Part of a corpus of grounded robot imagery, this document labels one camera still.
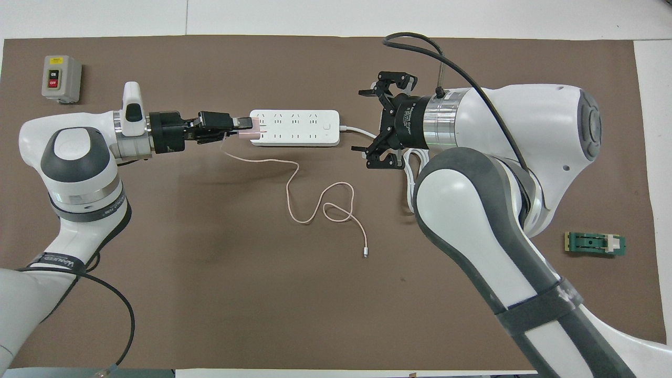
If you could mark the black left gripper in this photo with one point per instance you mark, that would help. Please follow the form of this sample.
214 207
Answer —
167 134

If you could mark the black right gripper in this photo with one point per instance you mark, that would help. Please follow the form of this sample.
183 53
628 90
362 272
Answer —
409 122

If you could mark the pink USB charger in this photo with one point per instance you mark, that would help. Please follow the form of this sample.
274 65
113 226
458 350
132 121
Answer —
251 131

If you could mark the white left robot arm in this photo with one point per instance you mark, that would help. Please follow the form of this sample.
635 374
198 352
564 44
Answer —
79 173

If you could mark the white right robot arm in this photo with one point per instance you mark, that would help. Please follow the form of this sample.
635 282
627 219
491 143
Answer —
472 210

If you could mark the white power strip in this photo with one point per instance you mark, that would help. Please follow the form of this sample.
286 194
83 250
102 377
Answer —
299 127

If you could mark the brown table mat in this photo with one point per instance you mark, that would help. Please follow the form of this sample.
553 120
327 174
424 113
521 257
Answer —
336 315

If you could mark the green circuit board module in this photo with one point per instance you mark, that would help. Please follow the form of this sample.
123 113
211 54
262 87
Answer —
593 244

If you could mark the grey on-off switch box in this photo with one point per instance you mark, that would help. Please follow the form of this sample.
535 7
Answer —
60 79

